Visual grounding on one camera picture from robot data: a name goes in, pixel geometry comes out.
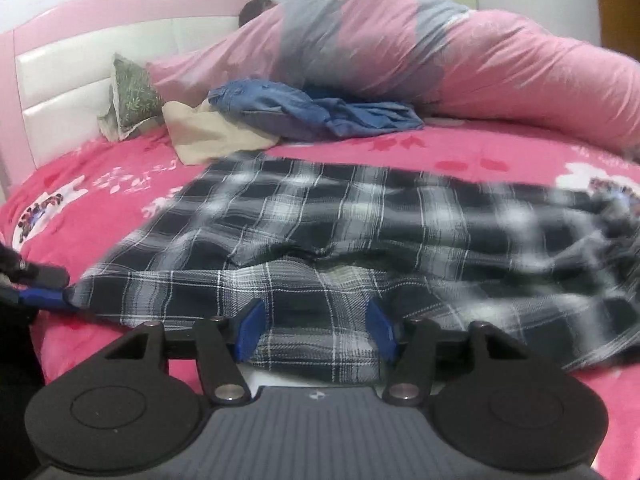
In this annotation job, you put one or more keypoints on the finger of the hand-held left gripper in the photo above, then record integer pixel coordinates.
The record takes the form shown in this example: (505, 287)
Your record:
(45, 275)
(40, 297)

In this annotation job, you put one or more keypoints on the black white plaid shirt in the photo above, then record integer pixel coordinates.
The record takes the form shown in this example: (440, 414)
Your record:
(350, 220)

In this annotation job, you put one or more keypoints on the wooden door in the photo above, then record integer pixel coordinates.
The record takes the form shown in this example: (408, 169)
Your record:
(620, 10)

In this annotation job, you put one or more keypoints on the beige cloth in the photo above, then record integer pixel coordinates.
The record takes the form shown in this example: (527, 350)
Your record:
(200, 135)

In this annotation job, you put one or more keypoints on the pink white headboard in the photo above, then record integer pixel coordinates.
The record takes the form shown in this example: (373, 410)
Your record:
(65, 75)

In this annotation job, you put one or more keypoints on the green patterned pillow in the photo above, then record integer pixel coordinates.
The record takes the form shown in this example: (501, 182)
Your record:
(130, 95)

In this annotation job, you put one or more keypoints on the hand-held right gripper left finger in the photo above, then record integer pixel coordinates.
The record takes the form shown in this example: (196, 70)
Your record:
(250, 327)

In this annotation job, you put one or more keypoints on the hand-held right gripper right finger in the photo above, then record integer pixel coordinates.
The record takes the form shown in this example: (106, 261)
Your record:
(382, 332)

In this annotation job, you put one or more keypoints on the pink grey duvet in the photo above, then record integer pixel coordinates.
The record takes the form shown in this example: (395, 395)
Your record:
(500, 60)

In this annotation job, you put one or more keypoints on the pink floral blanket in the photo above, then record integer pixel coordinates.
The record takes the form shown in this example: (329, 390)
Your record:
(100, 230)

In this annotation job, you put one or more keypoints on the blue denim garment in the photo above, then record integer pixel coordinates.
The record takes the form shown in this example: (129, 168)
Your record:
(280, 110)

